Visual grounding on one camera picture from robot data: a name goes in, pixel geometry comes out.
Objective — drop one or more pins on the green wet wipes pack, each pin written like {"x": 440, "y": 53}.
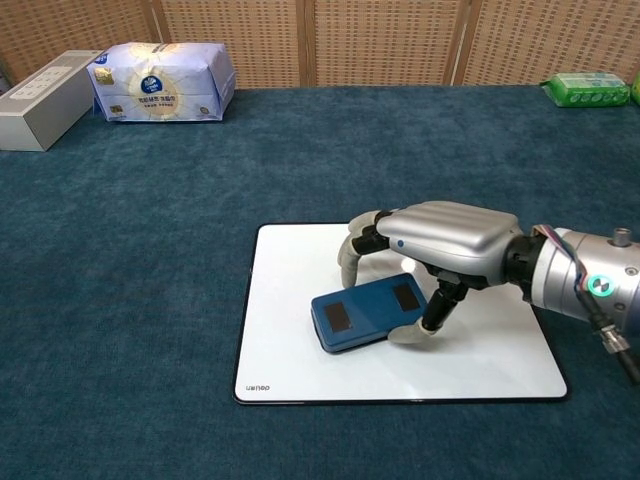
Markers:
{"x": 587, "y": 90}

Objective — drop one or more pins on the white whiteboard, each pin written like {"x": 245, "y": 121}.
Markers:
{"x": 290, "y": 300}

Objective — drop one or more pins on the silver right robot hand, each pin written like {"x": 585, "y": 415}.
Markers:
{"x": 450, "y": 235}

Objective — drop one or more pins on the white and blue tissue pack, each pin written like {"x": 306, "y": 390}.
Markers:
{"x": 160, "y": 85}

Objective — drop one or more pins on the long grey power strip box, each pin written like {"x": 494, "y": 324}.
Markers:
{"x": 40, "y": 110}

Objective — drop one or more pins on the wicker folding screen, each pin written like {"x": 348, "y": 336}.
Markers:
{"x": 380, "y": 40}

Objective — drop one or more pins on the blue whiteboard eraser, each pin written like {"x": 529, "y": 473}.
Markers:
{"x": 370, "y": 310}

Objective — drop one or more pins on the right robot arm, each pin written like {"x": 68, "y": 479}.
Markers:
{"x": 555, "y": 275}

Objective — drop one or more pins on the dark blue table cloth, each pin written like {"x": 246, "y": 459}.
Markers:
{"x": 150, "y": 250}

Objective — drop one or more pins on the green open tissue pack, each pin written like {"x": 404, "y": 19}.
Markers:
{"x": 636, "y": 90}

